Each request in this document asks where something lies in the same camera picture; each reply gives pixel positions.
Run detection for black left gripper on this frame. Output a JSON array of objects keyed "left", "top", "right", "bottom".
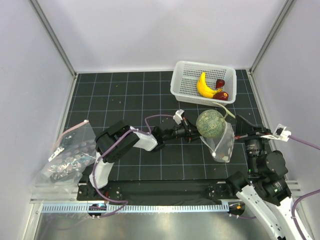
[{"left": 163, "top": 117, "right": 208, "bottom": 143}]

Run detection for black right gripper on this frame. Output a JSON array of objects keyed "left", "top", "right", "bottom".
[{"left": 233, "top": 115, "right": 272, "bottom": 173}]

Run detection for green netted melon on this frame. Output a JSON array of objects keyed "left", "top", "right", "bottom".
[{"left": 196, "top": 102, "right": 236, "bottom": 139}]

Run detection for clear polka dot zip bag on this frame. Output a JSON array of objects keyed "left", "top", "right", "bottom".
[{"left": 200, "top": 122, "right": 235, "bottom": 163}]

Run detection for yellow banana bunch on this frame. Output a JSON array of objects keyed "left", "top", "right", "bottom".
[{"left": 196, "top": 72, "right": 218, "bottom": 99}]

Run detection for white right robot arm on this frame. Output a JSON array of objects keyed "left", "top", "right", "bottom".
[{"left": 225, "top": 115, "right": 320, "bottom": 240}]

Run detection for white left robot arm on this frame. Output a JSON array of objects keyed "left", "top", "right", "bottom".
[{"left": 88, "top": 117, "right": 201, "bottom": 200}]

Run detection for pile of spare zip bags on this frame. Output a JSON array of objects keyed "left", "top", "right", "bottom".
[{"left": 31, "top": 119, "right": 97, "bottom": 200}]

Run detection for red apple near front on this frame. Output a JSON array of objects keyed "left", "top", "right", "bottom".
[{"left": 213, "top": 91, "right": 229, "bottom": 101}]

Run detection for red apple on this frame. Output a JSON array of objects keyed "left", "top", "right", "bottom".
[
  {"left": 213, "top": 91, "right": 229, "bottom": 101},
  {"left": 215, "top": 79, "right": 225, "bottom": 89}
]

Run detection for white perforated plastic basket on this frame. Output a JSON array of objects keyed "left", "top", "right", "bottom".
[{"left": 170, "top": 60, "right": 237, "bottom": 107}]

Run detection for black grid cutting mat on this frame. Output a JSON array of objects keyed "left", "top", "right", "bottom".
[{"left": 64, "top": 71, "right": 248, "bottom": 181}]

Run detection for red apple at back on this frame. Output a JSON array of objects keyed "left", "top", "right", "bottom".
[{"left": 215, "top": 79, "right": 225, "bottom": 89}]

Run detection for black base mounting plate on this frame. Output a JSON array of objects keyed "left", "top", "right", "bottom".
[{"left": 76, "top": 179, "right": 241, "bottom": 206}]

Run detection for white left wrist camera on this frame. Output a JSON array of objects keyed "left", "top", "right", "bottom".
[{"left": 172, "top": 109, "right": 185, "bottom": 125}]

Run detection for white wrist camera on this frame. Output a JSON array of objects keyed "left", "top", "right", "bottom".
[
  {"left": 261, "top": 123, "right": 292, "bottom": 142},
  {"left": 172, "top": 109, "right": 185, "bottom": 125}
]

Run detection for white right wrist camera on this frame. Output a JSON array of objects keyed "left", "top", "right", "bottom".
[{"left": 261, "top": 123, "right": 292, "bottom": 142}]

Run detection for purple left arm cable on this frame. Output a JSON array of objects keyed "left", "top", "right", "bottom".
[{"left": 91, "top": 114, "right": 176, "bottom": 219}]

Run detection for white slotted cable duct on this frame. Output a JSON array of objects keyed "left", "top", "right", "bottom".
[{"left": 41, "top": 202, "right": 229, "bottom": 214}]

